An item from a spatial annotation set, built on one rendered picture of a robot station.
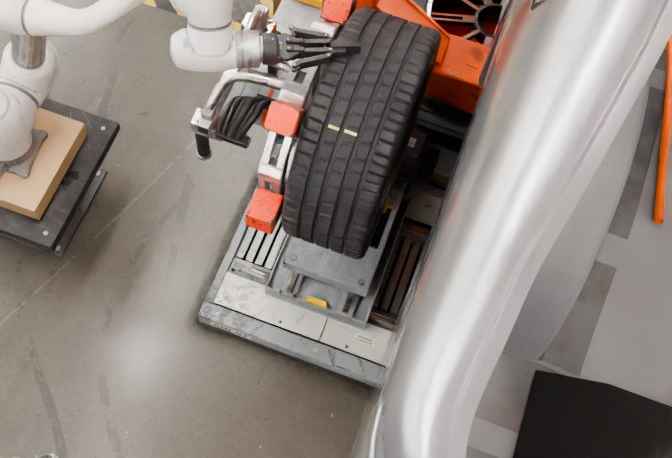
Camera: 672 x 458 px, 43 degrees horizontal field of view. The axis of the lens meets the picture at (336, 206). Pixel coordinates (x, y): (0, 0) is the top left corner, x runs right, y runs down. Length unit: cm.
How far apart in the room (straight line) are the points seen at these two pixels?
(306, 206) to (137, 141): 134
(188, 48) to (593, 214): 98
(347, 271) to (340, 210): 77
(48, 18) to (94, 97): 129
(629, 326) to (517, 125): 91
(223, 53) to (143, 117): 142
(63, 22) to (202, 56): 38
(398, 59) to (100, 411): 158
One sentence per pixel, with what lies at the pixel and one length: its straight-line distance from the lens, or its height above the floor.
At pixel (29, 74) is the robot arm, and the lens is 283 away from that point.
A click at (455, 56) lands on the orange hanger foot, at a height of 68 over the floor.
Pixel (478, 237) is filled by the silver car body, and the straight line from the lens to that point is 136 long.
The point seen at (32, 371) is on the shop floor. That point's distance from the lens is 310.
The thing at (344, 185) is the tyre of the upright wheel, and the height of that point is 104.
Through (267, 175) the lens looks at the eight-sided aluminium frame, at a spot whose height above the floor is 96.
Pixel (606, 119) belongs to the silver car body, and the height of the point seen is 177.
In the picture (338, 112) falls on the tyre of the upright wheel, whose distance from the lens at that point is 206.
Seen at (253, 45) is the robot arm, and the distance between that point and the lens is 205.
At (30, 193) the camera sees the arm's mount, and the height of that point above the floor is 37.
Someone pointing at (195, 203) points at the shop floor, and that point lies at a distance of 323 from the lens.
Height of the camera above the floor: 290
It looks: 64 degrees down
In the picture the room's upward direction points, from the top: 9 degrees clockwise
